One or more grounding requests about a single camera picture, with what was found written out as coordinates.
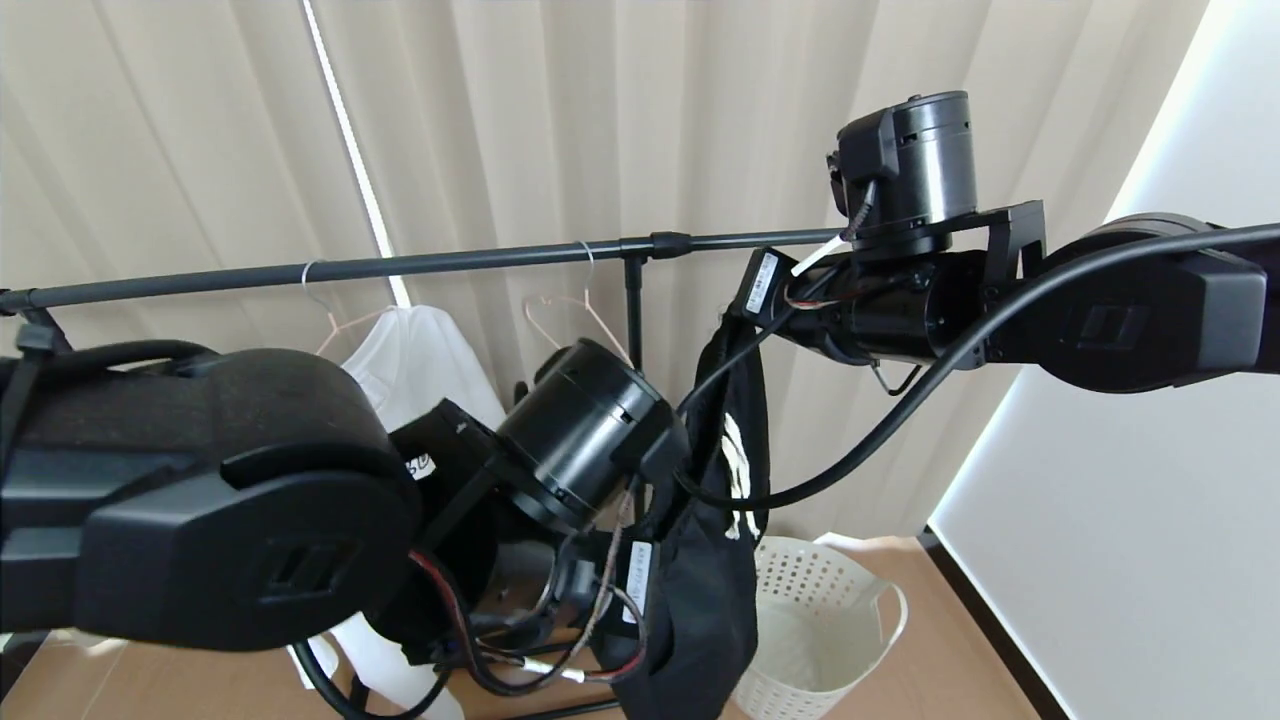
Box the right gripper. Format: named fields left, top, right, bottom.
left=736, top=246, right=861, bottom=365

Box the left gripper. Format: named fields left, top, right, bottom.
left=548, top=533, right=661, bottom=643

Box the black garment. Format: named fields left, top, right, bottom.
left=590, top=315, right=771, bottom=720

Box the white printed t-shirt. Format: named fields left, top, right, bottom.
left=290, top=305, right=506, bottom=720

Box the pink clothes hanger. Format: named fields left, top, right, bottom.
left=300, top=262, right=396, bottom=358
left=523, top=240, right=633, bottom=366

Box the white laundry basket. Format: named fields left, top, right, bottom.
left=733, top=537, right=909, bottom=720

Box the black clothes rack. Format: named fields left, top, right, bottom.
left=0, top=228, right=841, bottom=720

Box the beige curtain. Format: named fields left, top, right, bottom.
left=0, top=0, right=1211, bottom=561

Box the black cable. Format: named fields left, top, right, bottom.
left=675, top=222, right=1280, bottom=511
left=20, top=340, right=451, bottom=720

